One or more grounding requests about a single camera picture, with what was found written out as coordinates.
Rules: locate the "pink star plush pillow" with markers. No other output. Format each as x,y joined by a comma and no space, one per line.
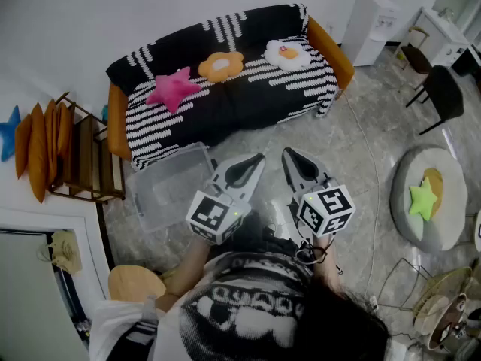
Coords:
173,88

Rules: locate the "grey round pouf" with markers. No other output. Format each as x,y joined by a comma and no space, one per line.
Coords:
451,186

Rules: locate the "person's black white printed shirt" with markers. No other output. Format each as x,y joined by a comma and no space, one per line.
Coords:
244,314

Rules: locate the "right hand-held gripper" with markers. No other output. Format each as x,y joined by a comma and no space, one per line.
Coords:
330,205

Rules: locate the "wooden chair dark seat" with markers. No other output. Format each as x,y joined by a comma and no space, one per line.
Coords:
419,58

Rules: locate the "black chair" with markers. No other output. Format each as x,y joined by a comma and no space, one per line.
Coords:
443,92

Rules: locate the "dark wooden shelf rack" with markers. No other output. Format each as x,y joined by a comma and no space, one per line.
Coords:
84,152

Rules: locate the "clear plastic storage bin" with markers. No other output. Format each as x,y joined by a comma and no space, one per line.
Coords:
169,198

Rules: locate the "beige tote bag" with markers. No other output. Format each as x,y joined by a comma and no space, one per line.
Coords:
65,250

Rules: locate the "person's black trousers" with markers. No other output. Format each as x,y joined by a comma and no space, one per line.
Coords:
263,228

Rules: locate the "orange flower plush pillow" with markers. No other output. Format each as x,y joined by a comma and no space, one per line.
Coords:
221,68

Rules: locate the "light wooden oval stool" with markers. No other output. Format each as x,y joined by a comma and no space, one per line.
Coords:
135,282

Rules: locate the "green star plush pillow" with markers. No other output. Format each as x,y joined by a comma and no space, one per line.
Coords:
422,199

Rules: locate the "person's left forearm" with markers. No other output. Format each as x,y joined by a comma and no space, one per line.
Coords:
188,269

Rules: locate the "orange round plush pillow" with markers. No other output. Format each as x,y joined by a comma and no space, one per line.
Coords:
436,179

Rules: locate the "white desk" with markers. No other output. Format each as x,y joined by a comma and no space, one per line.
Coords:
443,32

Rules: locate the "white framed glass door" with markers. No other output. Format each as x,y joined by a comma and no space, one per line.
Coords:
26,295

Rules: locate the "blue star plush pillow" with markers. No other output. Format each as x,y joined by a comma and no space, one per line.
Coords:
8,137

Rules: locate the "person's right forearm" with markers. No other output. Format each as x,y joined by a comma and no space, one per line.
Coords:
328,273

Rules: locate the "white fried egg plush pillow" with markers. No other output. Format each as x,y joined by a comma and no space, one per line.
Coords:
287,55

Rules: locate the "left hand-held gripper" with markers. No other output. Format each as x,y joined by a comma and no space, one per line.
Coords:
216,216

